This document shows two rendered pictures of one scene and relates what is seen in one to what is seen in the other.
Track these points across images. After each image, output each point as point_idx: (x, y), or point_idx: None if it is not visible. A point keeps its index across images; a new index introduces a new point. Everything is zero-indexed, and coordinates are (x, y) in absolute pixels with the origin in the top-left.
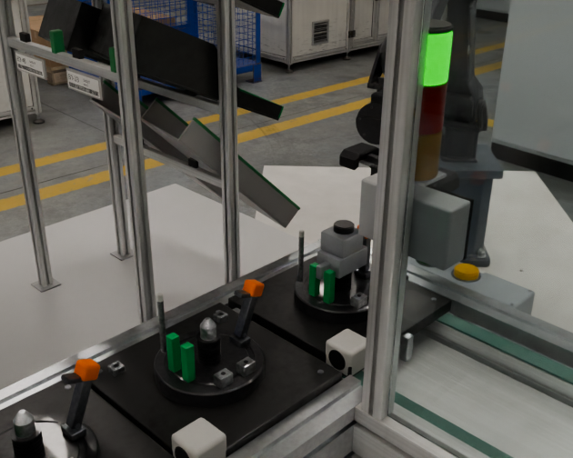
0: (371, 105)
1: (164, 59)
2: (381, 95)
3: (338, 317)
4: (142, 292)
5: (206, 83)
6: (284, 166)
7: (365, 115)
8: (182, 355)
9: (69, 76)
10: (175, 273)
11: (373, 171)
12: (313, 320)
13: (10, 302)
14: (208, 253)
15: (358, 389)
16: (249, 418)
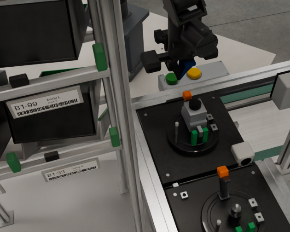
0: (205, 38)
1: (95, 105)
2: (210, 30)
3: (216, 143)
4: (143, 227)
5: (98, 94)
6: None
7: (201, 45)
8: (250, 231)
9: (49, 175)
10: (54, 197)
11: (170, 64)
12: (206, 154)
13: None
14: (44, 169)
15: (267, 163)
16: (278, 219)
